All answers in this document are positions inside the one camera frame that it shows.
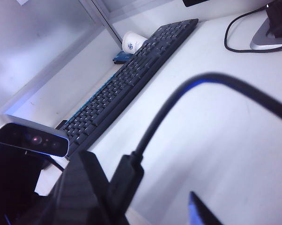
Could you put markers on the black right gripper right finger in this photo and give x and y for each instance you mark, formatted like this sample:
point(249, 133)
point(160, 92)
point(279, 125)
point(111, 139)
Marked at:
point(199, 213)

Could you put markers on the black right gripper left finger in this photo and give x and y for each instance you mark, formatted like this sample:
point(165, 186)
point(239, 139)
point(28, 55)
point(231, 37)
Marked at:
point(84, 192)

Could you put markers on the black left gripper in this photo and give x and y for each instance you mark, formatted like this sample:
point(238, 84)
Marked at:
point(12, 182)

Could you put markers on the black computer keyboard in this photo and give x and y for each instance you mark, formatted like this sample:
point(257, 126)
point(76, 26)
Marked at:
point(122, 89)

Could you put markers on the small blue card box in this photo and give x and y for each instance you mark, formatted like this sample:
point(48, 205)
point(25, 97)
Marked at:
point(121, 57)

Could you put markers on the narrow aluminium framed partition panel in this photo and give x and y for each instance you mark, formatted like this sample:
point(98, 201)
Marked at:
point(38, 35)

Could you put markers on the white paper cup blue logo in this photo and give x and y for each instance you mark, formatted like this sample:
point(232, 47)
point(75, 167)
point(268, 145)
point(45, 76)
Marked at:
point(131, 43)

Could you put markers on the silver monitor stand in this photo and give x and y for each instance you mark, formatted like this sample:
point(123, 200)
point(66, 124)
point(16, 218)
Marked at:
point(262, 37)

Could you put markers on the wide aluminium framed partition panel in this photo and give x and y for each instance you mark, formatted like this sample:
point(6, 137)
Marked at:
point(143, 9)

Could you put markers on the black computer monitor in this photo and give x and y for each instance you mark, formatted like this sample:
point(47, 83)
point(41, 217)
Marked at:
point(192, 2)

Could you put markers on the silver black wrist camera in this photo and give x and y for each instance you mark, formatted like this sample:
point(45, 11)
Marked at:
point(38, 140)

